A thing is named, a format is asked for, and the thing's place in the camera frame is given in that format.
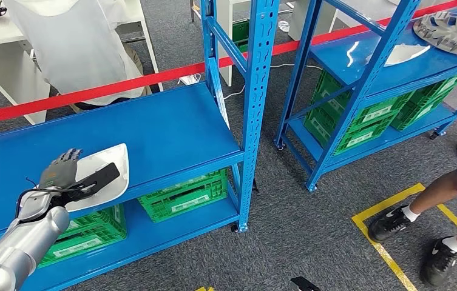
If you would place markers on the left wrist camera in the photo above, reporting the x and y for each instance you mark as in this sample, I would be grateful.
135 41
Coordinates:
99 178

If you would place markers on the person's black shoe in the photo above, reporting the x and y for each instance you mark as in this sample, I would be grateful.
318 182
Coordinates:
437 262
389 224

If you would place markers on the yellow floor tape square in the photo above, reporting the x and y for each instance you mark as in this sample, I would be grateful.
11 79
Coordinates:
389 204

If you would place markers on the silver wheel hubcap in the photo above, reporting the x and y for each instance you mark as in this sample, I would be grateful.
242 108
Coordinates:
453 32

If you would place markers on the person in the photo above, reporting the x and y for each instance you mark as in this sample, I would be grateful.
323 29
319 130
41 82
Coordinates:
437 192
75 48

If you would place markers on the white plastic shell part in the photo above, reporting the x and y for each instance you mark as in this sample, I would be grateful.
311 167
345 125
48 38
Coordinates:
107 154
403 53

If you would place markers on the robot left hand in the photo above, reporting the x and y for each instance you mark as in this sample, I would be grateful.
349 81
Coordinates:
59 172

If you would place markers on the blue metal shelf rack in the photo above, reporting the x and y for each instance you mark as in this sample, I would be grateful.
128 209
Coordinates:
332 58
164 124

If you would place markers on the red barrier belt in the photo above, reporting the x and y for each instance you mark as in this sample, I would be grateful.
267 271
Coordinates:
91 93

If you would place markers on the crumpled clear plastic wrap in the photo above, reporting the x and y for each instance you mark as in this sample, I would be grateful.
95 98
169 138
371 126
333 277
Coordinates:
284 26

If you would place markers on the yellow tape square, bent edge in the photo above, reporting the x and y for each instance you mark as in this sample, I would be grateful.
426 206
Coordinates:
204 289

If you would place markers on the white power strip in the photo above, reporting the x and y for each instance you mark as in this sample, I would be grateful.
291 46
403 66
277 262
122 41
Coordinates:
190 79

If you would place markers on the white furniture panel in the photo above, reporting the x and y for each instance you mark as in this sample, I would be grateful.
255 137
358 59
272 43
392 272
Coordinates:
225 60

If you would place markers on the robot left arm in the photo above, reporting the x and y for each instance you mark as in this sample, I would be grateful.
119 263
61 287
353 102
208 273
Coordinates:
19 249

